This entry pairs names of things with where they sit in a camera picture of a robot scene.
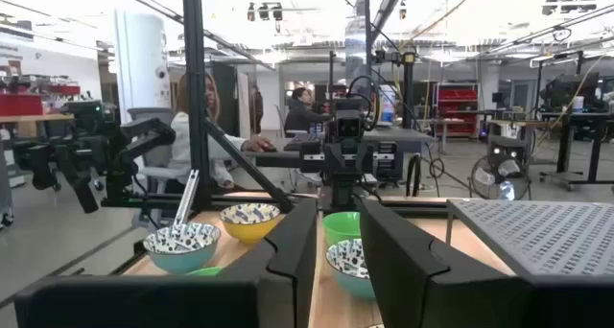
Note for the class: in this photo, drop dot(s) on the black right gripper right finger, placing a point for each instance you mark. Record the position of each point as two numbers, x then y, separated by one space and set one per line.
432 294

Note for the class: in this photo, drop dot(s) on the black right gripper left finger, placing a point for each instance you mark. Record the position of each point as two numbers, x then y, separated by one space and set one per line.
268 289

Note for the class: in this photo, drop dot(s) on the yellow floral patterned bowl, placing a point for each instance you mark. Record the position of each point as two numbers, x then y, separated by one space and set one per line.
249 232

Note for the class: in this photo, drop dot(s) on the green plastic bowl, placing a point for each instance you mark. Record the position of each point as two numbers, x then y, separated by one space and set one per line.
340 227
206 272

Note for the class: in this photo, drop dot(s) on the teal floral patterned bowl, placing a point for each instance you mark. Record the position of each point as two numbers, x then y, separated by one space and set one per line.
350 261
182 263

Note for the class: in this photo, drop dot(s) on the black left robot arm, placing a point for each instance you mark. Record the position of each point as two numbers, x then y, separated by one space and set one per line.
343 194

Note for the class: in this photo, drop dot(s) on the black background robot arm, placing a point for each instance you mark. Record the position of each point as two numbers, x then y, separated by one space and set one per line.
120 150

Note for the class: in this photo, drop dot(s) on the person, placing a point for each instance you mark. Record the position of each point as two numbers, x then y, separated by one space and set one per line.
176 141
299 117

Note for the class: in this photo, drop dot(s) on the grey metal table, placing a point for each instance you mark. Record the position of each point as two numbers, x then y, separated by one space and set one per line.
537 237

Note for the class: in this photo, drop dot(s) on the black floor fan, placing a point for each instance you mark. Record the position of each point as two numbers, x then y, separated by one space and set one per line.
499 179

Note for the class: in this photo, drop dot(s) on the grey office chair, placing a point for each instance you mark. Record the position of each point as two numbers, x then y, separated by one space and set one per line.
158 172

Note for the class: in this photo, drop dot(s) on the red shelving unit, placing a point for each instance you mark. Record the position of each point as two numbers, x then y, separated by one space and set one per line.
455 95

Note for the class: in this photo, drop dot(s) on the white building pillar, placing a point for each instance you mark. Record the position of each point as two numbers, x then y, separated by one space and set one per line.
141 64

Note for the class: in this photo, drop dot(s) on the black standing desk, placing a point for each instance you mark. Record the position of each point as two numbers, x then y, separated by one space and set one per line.
566 146

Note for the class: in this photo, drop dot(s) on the red storage bin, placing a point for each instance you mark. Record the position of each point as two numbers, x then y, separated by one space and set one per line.
19 105

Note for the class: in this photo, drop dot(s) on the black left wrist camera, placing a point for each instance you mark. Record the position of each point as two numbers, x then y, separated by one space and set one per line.
348 126

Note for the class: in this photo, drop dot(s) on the black diagonal frame brace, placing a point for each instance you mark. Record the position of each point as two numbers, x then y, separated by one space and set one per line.
249 170

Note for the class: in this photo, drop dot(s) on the black table frame rail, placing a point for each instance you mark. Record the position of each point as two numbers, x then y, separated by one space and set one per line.
158 202

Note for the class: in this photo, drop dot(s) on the black frame post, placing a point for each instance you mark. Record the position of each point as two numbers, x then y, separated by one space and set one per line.
196 78

